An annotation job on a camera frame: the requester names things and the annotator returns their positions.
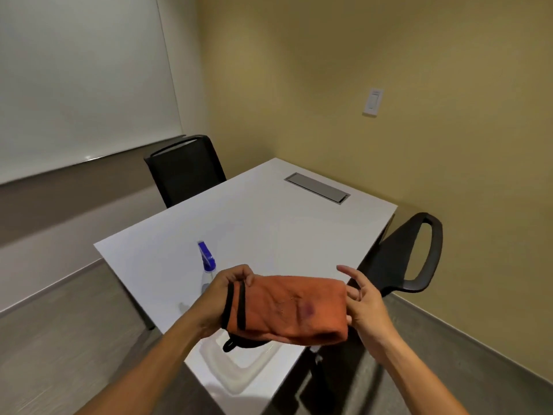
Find person's left hand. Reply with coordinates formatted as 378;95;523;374
189;264;255;339

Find person's right hand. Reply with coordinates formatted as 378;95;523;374
336;265;391;355

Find orange cloth with black trim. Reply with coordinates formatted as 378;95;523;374
221;275;350;353

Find person's left forearm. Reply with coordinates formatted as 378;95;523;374
75;314;208;415

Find person's right forearm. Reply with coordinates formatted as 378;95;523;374
365;328;469;415

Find spray bottle with blue nozzle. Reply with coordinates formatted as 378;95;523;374
197;241;217;295

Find white table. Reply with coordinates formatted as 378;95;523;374
94;157;398;415

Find black office chair with armrest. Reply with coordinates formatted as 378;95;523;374
298;212;443;415

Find black mesh office chair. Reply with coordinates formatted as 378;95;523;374
144;135;227;209

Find white whiteboard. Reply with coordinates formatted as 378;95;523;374
0;0;186;185

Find grey table cable hatch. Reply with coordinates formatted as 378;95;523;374
284;172;351;205

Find white wall switch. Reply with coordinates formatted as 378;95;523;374
363;88;384;117

